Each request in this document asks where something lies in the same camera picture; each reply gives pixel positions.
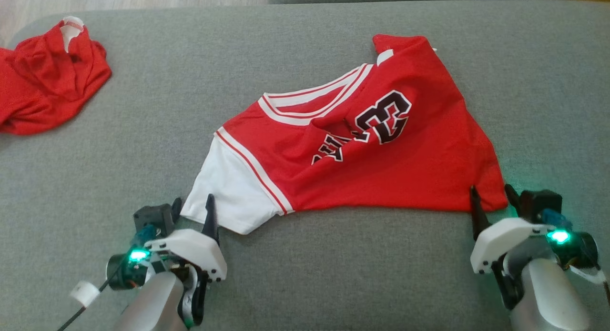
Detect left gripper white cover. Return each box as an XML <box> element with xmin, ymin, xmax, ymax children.
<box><xmin>106</xmin><ymin>194</ymin><xmax>228</xmax><ymax>291</ymax></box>

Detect white cylindrical cable tag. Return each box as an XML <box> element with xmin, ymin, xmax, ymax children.
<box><xmin>69</xmin><ymin>281</ymin><xmax>101</xmax><ymax>308</ymax></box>

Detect large grey sofa seat cushion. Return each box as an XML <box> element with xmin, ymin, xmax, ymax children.
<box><xmin>0</xmin><ymin>0</ymin><xmax>610</xmax><ymax>331</ymax></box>

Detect blue left camera connector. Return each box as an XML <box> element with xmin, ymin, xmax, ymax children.
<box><xmin>133</xmin><ymin>224</ymin><xmax>158</xmax><ymax>247</ymax></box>

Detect red mesh shorts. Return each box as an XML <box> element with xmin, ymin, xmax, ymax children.
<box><xmin>0</xmin><ymin>16</ymin><xmax>113</xmax><ymax>136</ymax></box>

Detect blue camera connector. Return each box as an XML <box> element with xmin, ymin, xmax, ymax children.
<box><xmin>540</xmin><ymin>208</ymin><xmax>573</xmax><ymax>230</ymax></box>
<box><xmin>133</xmin><ymin>224</ymin><xmax>158</xmax><ymax>247</ymax></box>

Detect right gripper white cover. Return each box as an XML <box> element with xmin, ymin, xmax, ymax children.
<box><xmin>469</xmin><ymin>183</ymin><xmax>600</xmax><ymax>275</ymax></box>

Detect thin right arm cable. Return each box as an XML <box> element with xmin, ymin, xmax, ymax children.
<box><xmin>569</xmin><ymin>266</ymin><xmax>610</xmax><ymax>306</ymax></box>

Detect blue right camera connector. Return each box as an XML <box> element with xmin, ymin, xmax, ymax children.
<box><xmin>540</xmin><ymin>208</ymin><xmax>573</xmax><ymax>230</ymax></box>

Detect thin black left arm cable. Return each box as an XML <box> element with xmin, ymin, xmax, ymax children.
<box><xmin>57</xmin><ymin>274</ymin><xmax>120</xmax><ymax>331</ymax></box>

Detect red white basketball jersey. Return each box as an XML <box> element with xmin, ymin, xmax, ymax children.
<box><xmin>180</xmin><ymin>34</ymin><xmax>509</xmax><ymax>235</ymax></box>

